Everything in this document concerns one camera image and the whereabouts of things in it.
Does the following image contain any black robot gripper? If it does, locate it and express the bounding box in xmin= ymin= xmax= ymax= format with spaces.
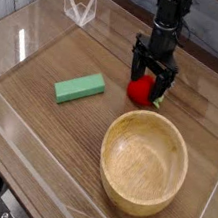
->
xmin=131 ymin=33 xmax=178 ymax=102

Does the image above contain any red plush fruit green leaf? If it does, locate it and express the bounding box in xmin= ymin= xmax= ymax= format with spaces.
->
xmin=126 ymin=75 xmax=164 ymax=109

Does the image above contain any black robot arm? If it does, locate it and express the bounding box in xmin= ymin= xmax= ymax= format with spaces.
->
xmin=131 ymin=0 xmax=192 ymax=103

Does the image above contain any green rectangular block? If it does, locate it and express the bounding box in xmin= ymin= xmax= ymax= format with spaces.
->
xmin=54 ymin=73 xmax=105 ymax=103

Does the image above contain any wooden bowl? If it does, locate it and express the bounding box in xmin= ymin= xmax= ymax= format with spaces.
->
xmin=100 ymin=110 xmax=189 ymax=217

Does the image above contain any clear acrylic tray enclosure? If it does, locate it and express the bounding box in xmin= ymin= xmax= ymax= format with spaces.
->
xmin=0 ymin=0 xmax=218 ymax=218

